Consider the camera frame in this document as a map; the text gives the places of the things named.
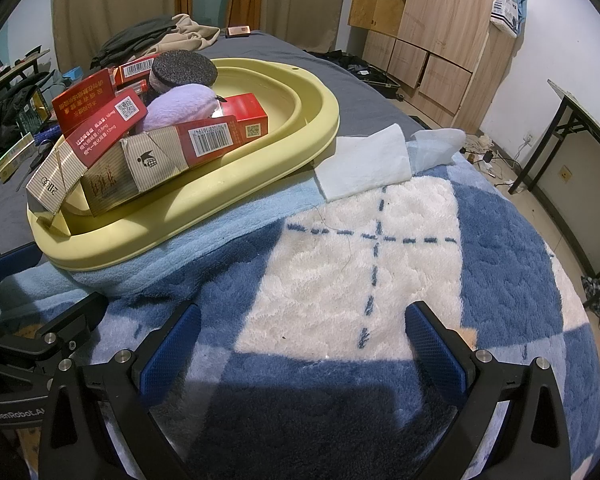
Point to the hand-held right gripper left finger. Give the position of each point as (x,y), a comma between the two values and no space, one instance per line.
(172,350)

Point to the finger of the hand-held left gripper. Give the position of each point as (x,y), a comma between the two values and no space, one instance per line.
(12,261)
(80,320)

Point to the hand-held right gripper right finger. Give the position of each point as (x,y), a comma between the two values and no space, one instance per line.
(432,355)

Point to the silver box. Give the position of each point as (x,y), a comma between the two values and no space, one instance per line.
(55,180)

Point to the brown and gold box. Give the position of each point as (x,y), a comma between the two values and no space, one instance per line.
(110,187)

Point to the large red box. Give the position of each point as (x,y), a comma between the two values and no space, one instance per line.
(100,130)

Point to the red and tan box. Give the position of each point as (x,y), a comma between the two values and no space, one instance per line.
(180,150)

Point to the purple plush ball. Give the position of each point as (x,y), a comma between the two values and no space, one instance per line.
(180,107)

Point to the yellow plastic basin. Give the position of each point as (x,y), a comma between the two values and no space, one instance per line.
(280,125)

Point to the round black foam disc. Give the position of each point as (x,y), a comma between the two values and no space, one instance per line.
(182,70)

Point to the blue plaid blanket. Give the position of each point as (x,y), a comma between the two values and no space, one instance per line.
(380,270)

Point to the blue packet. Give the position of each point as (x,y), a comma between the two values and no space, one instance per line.
(49,135)

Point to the black backpack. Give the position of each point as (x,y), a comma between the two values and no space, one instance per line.
(5,130)

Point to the light blue towel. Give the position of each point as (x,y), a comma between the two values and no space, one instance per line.
(220,220)

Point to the dark plaid cloth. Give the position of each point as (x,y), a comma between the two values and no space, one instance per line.
(595,292)

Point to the cluttered side desk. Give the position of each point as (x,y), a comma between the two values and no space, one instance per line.
(10,67)

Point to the teal box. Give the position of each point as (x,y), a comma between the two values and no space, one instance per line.
(72,74)

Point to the white tissue cloth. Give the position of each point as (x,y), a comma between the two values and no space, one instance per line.
(365,165)

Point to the pale blue cloth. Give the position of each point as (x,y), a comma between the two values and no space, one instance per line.
(435,147)

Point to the black folding table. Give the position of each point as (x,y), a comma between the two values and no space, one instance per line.
(575,150)

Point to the dark green clothes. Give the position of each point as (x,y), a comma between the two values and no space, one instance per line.
(130,40)

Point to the grey bed sheet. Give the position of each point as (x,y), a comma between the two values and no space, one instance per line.
(360,105)

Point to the black case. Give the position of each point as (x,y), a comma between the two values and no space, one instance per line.
(365,72)

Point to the beige cloth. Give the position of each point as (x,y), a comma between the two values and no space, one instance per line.
(190,30)

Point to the small brown box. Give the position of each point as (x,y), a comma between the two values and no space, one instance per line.
(238,31)

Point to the wooden wardrobe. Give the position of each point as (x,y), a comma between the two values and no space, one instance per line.
(430,25)

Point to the hanging white bag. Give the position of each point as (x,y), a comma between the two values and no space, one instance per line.
(509,10)

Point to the wall socket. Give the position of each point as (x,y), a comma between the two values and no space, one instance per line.
(564,174)

